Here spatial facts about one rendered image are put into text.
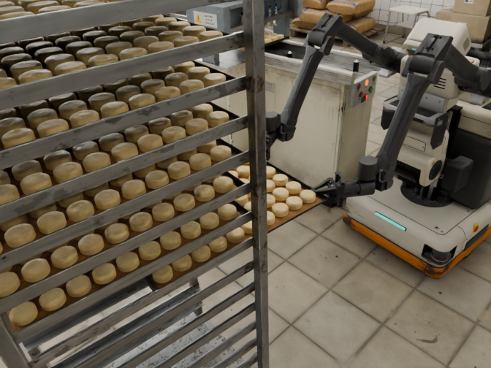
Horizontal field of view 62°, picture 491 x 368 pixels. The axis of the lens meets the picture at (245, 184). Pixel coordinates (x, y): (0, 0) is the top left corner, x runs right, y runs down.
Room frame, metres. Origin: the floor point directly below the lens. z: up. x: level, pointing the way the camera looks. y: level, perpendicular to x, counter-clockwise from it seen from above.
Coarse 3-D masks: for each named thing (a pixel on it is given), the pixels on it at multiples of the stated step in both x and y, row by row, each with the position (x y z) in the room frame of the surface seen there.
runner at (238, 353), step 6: (252, 342) 0.84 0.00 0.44; (240, 348) 0.83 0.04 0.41; (246, 348) 0.82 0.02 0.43; (252, 348) 0.83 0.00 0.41; (234, 354) 0.81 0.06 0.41; (240, 354) 0.81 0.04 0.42; (222, 360) 0.80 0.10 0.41; (228, 360) 0.78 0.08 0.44; (234, 360) 0.79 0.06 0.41; (216, 366) 0.78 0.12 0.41; (222, 366) 0.76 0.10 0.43; (228, 366) 0.78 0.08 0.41
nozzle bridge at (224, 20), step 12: (240, 0) 2.60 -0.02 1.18; (264, 0) 2.66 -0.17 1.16; (276, 0) 2.86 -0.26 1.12; (288, 0) 2.94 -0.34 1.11; (300, 0) 2.90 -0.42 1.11; (192, 12) 2.61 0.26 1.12; (204, 12) 2.53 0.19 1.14; (216, 12) 2.46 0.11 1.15; (228, 12) 2.44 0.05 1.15; (288, 12) 2.87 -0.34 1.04; (300, 12) 2.91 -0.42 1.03; (204, 24) 2.54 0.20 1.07; (216, 24) 2.46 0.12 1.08; (228, 24) 2.44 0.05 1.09; (240, 24) 2.59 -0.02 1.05; (288, 24) 2.98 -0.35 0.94; (288, 36) 2.98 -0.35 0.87; (204, 60) 2.56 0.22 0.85; (216, 60) 2.50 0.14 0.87
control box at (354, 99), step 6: (372, 72) 2.23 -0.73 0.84; (360, 78) 2.15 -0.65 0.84; (366, 78) 2.15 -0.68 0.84; (372, 78) 2.20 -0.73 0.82; (354, 84) 2.07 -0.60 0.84; (360, 84) 2.11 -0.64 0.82; (372, 84) 2.20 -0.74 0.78; (354, 90) 2.07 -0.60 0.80; (360, 90) 2.12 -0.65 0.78; (366, 90) 2.16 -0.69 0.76; (354, 96) 2.08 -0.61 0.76; (366, 96) 2.16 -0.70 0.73; (348, 102) 2.09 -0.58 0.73; (354, 102) 2.08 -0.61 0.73; (360, 102) 2.13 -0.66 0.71
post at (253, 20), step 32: (256, 0) 0.83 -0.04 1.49; (256, 32) 0.83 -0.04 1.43; (256, 64) 0.83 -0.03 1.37; (256, 96) 0.82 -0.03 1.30; (256, 128) 0.82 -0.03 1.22; (256, 160) 0.82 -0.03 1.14; (256, 192) 0.82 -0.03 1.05; (256, 224) 0.83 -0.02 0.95; (256, 256) 0.83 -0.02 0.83; (256, 288) 0.84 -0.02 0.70; (256, 320) 0.84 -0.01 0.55
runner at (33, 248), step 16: (224, 160) 0.81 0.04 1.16; (240, 160) 0.83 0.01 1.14; (192, 176) 0.75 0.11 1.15; (208, 176) 0.78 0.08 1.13; (160, 192) 0.71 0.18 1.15; (176, 192) 0.73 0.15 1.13; (112, 208) 0.64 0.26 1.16; (128, 208) 0.66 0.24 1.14; (80, 224) 0.61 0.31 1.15; (96, 224) 0.62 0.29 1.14; (48, 240) 0.57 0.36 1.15; (64, 240) 0.59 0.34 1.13; (0, 256) 0.52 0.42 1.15; (16, 256) 0.54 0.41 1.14; (32, 256) 0.55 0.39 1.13
